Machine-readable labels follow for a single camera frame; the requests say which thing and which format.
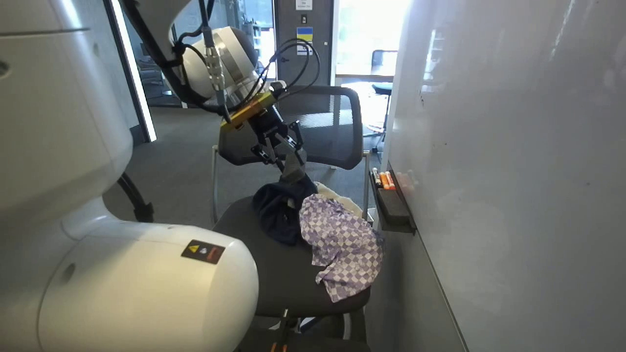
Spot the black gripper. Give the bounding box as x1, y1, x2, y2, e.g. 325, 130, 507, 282
249, 106, 310, 186

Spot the dark navy cloth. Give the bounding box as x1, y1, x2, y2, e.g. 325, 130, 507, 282
251, 174, 321, 249

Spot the black mesh office chair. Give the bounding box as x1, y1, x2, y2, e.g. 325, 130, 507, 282
208, 83, 388, 352

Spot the purple checkered cloth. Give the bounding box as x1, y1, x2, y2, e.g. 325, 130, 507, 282
298, 192, 386, 306

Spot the orange marker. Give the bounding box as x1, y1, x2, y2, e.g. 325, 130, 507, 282
380, 169, 398, 194

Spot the door with blue yellow sticker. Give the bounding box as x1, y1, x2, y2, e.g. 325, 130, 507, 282
272, 0, 337, 90

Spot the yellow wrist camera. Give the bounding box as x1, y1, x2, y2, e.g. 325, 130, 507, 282
218, 90, 278, 137

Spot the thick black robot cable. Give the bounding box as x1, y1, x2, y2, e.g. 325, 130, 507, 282
116, 0, 222, 225

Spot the white slanted post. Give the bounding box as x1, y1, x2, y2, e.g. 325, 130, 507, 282
102, 0, 161, 145

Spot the white wall whiteboard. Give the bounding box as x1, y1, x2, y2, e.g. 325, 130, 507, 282
380, 0, 626, 352

